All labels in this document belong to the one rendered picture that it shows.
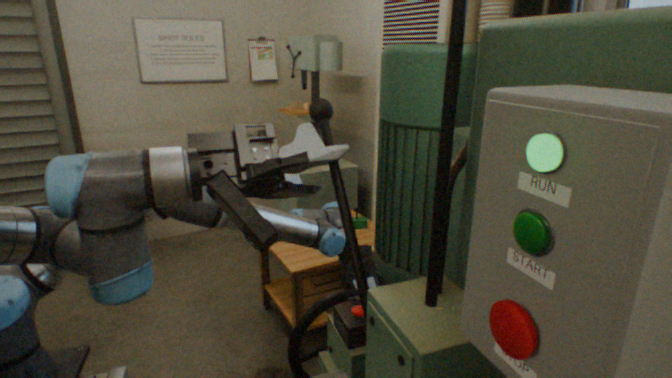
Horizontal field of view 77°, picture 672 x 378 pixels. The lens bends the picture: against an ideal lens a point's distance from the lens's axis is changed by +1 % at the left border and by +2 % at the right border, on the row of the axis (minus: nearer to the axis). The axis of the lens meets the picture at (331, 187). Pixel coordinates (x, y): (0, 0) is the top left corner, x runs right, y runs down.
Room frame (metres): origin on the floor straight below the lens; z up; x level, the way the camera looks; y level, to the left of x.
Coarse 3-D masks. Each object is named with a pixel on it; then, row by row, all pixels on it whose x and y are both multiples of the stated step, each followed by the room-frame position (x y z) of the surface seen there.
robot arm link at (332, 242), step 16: (160, 208) 0.90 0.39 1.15; (176, 208) 0.87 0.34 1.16; (192, 208) 0.87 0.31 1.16; (208, 208) 0.87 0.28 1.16; (256, 208) 0.95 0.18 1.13; (272, 208) 0.99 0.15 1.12; (208, 224) 0.88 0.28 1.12; (224, 224) 0.90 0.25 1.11; (272, 224) 0.95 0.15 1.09; (288, 224) 0.97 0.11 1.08; (304, 224) 1.00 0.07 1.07; (320, 224) 1.03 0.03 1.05; (288, 240) 0.98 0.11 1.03; (304, 240) 0.99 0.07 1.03; (320, 240) 1.00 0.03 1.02; (336, 240) 1.01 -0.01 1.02
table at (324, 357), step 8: (320, 352) 0.76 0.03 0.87; (328, 352) 0.76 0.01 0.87; (320, 360) 0.75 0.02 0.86; (328, 360) 0.73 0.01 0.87; (328, 368) 0.71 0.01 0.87; (336, 368) 0.71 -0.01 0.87; (320, 376) 0.66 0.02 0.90; (328, 376) 0.66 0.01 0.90; (336, 376) 0.66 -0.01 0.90; (344, 376) 0.66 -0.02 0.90
